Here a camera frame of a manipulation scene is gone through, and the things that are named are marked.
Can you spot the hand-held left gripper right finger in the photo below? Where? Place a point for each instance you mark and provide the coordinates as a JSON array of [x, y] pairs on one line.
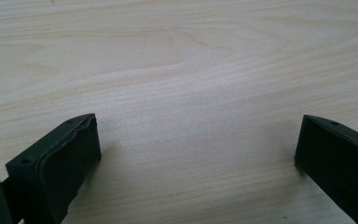
[[338, 155]]

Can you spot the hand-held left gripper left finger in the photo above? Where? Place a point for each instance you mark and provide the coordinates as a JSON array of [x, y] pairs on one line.
[[56, 168]]

